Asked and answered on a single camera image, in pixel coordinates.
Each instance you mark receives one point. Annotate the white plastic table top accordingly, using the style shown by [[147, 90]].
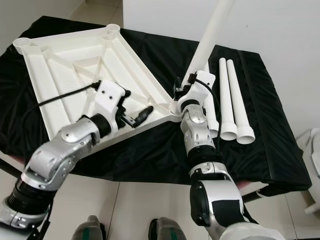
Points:
[[75, 65]]

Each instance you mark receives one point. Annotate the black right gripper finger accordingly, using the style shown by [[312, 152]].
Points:
[[176, 89]]

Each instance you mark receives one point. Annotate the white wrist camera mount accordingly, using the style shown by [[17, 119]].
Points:
[[202, 82], [111, 95]]

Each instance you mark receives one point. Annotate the grey robot left leg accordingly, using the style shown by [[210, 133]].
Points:
[[90, 229]]

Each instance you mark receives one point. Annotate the black table cloth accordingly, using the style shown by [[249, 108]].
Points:
[[270, 100]]

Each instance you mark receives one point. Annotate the grey robot leg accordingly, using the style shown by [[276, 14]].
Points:
[[167, 230], [90, 229]]

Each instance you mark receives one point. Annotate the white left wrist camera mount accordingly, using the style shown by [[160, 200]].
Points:
[[111, 95]]

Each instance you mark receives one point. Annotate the grey robot right leg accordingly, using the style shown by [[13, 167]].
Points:
[[167, 230]]

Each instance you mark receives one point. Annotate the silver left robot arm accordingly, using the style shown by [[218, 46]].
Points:
[[65, 150]]

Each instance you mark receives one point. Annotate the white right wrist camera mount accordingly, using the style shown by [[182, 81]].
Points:
[[202, 82]]

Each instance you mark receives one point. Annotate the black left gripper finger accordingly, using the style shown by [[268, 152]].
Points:
[[145, 113]]

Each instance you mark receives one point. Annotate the black metal table leg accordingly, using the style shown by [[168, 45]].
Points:
[[15, 171], [260, 194]]

